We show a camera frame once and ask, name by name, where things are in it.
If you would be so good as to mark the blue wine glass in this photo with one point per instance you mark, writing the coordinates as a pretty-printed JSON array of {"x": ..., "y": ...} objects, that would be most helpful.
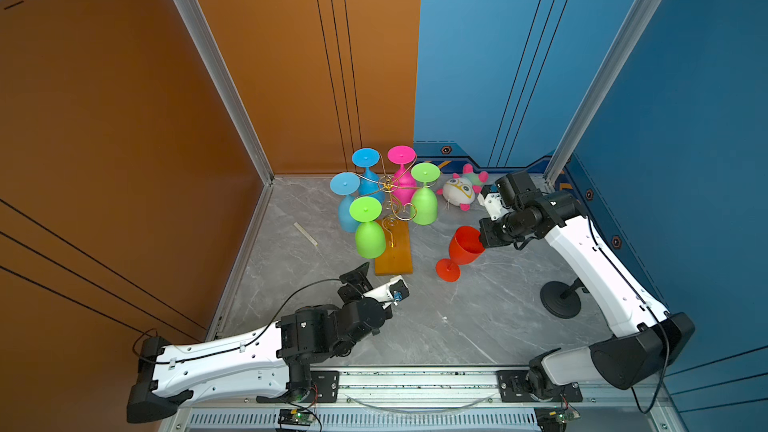
[
  {"x": 367, "y": 158},
  {"x": 345, "y": 185}
]

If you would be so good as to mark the pink wine glass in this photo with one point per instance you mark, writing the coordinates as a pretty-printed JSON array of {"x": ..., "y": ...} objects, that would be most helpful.
[{"x": 404, "y": 185}]

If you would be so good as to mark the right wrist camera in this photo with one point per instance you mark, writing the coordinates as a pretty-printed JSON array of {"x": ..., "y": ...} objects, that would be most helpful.
[{"x": 492, "y": 202}]

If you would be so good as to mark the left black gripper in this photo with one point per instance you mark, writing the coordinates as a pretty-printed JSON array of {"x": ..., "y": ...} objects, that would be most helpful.
[{"x": 359, "y": 288}]

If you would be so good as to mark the black round stand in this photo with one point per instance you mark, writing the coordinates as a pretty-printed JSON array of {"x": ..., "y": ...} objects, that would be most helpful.
[{"x": 560, "y": 299}]

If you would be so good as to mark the blue wine glass back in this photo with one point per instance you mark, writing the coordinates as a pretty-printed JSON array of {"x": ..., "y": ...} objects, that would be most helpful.
[{"x": 367, "y": 158}]

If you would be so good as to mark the green wine glass front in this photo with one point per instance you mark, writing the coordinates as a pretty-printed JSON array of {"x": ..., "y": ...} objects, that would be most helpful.
[{"x": 369, "y": 236}]

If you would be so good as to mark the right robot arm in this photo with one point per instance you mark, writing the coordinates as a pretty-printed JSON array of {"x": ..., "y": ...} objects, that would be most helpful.
[{"x": 645, "y": 337}]

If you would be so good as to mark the left circuit board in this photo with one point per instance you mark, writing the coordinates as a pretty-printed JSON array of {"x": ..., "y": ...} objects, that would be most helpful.
[{"x": 298, "y": 420}]

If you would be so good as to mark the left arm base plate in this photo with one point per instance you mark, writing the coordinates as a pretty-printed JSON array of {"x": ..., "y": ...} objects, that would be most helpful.
[{"x": 323, "y": 388}]

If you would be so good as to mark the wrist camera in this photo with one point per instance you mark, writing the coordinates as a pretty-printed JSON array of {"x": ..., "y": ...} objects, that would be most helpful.
[
  {"x": 492, "y": 202},
  {"x": 392, "y": 292}
]

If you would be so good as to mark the white plush bird toy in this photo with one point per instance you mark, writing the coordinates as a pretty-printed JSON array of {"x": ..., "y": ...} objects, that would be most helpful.
[{"x": 462, "y": 189}]

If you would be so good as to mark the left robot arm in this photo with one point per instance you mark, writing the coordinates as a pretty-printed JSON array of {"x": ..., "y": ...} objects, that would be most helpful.
[{"x": 272, "y": 363}]

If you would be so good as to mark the gold wire glass rack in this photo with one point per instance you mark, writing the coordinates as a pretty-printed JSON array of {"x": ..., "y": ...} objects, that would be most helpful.
[{"x": 392, "y": 208}]

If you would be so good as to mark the aluminium front rail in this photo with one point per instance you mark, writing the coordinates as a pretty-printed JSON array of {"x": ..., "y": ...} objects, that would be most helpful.
[{"x": 437, "y": 398}]

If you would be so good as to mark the red wine glass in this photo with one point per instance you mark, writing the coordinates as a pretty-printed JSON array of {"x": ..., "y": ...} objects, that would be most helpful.
[{"x": 465, "y": 247}]

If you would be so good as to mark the wooden rack base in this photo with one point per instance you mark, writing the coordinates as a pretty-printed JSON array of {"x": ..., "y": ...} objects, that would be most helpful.
[{"x": 397, "y": 257}]

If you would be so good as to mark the green wine glass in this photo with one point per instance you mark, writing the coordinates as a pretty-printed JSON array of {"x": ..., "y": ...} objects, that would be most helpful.
[
  {"x": 424, "y": 201},
  {"x": 369, "y": 236}
]

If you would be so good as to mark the blue wine glass left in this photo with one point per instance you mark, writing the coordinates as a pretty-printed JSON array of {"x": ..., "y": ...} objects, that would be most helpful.
[{"x": 345, "y": 185}]

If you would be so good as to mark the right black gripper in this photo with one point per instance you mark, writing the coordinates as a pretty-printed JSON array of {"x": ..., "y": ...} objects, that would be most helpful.
[{"x": 488, "y": 238}]

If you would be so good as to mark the circuit board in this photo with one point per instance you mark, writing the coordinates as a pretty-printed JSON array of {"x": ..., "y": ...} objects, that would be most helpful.
[
  {"x": 298, "y": 420},
  {"x": 555, "y": 420}
]

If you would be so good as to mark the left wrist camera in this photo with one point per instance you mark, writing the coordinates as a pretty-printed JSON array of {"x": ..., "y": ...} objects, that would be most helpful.
[{"x": 392, "y": 292}]

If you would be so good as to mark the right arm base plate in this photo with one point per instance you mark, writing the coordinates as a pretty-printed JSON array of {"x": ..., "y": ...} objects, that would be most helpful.
[{"x": 518, "y": 386}]

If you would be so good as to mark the right circuit board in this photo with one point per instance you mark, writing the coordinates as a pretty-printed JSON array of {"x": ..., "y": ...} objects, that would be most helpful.
[{"x": 555, "y": 420}]

